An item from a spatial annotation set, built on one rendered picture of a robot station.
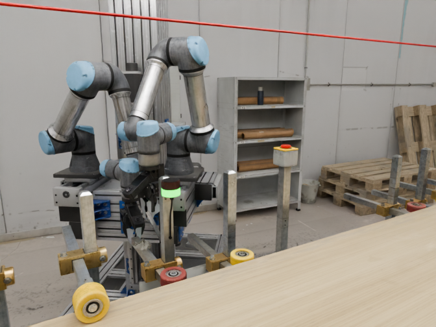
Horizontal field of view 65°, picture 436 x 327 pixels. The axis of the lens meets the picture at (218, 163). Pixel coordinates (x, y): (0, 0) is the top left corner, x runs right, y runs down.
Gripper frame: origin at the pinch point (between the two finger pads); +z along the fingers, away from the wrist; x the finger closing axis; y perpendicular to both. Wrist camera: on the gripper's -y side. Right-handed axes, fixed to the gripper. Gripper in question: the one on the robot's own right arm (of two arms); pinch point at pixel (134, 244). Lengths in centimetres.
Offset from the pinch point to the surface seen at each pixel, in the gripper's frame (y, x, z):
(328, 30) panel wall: 199, -311, -131
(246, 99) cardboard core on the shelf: 190, -184, -48
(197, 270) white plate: -24.8, -16.4, 4.1
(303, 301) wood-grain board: -71, -25, -8
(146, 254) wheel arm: -17.7, 0.5, -3.7
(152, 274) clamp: -29.4, 2.4, -2.2
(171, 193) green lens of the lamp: -34.3, -3.1, -31.1
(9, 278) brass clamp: -29, 42, -13
